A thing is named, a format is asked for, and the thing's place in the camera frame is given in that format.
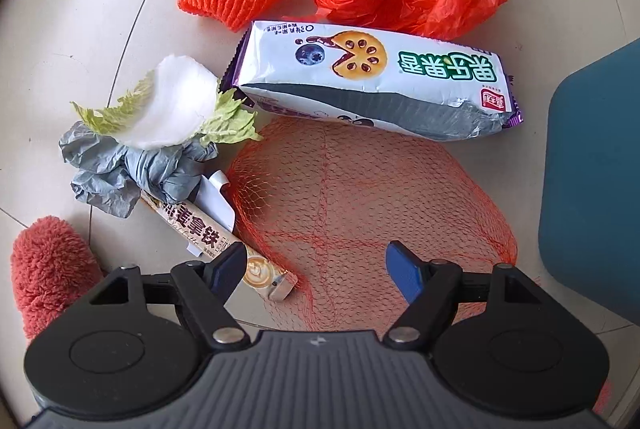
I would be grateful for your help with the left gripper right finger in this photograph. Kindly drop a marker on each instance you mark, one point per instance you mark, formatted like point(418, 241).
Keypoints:
point(431, 291)

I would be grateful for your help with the red mesh net bag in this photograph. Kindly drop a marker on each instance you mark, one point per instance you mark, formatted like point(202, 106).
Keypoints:
point(324, 200)

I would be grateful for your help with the latte coffee stick packet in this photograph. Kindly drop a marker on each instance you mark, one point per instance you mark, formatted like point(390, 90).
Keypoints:
point(265, 277)

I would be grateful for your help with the white cotton pad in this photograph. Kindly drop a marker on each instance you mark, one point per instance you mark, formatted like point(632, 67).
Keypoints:
point(183, 96)

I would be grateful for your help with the green cabbage leaf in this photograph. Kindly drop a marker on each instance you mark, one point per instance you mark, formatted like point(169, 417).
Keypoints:
point(229, 124)

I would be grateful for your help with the grey paper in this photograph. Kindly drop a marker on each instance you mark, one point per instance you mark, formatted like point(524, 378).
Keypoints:
point(112, 177)

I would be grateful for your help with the red fuzzy slipper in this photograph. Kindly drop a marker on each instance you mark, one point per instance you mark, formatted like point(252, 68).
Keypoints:
point(51, 267)

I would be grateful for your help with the teal plastic trash bin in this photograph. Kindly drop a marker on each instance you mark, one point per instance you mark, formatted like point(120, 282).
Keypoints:
point(588, 234)

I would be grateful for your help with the white paper scrap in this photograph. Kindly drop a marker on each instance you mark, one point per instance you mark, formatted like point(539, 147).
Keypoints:
point(215, 203)

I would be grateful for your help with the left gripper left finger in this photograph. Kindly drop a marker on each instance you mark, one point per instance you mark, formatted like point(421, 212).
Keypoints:
point(203, 289)

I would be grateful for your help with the white biscuit snack package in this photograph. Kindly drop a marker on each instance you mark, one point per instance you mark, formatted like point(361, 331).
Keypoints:
point(420, 86)

